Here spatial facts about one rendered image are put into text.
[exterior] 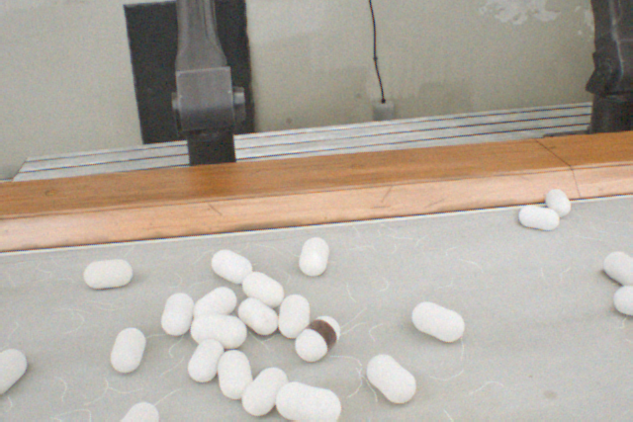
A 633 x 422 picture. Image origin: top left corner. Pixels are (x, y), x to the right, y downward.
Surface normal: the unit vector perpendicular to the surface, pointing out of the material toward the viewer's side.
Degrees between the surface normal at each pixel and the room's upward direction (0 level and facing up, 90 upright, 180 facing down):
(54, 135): 89
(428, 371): 0
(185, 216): 45
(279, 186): 0
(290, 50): 90
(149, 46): 86
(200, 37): 60
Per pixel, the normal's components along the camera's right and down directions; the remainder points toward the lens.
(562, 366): -0.04, -0.91
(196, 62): 0.14, -0.11
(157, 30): 0.18, 0.32
